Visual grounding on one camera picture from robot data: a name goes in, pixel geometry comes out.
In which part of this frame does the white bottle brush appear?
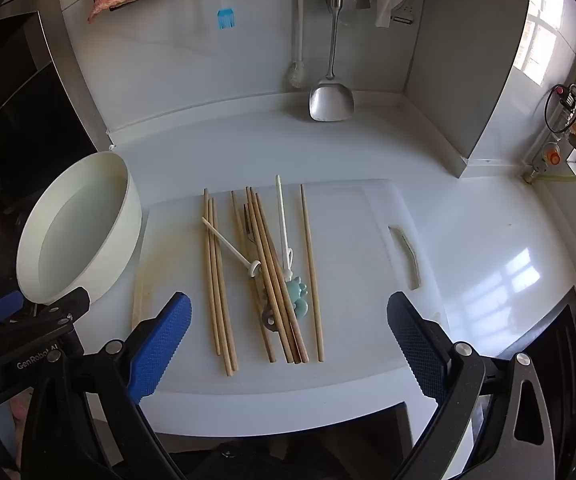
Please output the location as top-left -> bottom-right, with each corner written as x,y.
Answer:
283,0 -> 309,92

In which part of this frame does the white plastic cutting board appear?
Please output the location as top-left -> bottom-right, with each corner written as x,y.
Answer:
130,178 -> 451,396

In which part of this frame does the yellow gas hose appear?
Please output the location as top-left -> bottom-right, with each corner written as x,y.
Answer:
525,152 -> 576,183

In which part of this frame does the teal crab-shaped chopstick holder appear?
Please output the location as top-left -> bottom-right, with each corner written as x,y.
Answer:
284,272 -> 310,318

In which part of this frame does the gas valve with orange knob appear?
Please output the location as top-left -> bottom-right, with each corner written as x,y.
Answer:
522,137 -> 564,183

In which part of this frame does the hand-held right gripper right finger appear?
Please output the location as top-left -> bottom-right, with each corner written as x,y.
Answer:
386,291 -> 556,480

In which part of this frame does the pile of wooden chopsticks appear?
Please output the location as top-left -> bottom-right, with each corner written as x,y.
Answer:
203,184 -> 325,377

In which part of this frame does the white plastic training chopstick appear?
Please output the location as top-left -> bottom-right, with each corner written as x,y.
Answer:
275,175 -> 296,281
202,216 -> 262,278

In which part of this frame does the white round basin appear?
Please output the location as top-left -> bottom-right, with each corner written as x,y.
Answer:
15,151 -> 144,306

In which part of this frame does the steel spatula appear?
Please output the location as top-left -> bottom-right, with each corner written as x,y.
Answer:
309,0 -> 355,122

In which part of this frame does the black range hood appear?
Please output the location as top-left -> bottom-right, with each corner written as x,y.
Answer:
0,7 -> 101,196

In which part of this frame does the metal fork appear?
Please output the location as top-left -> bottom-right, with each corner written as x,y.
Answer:
242,203 -> 280,332

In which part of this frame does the black gas alarm device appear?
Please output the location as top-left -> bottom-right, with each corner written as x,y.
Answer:
544,84 -> 576,135

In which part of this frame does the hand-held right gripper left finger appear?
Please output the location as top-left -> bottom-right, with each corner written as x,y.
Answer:
20,291 -> 194,480

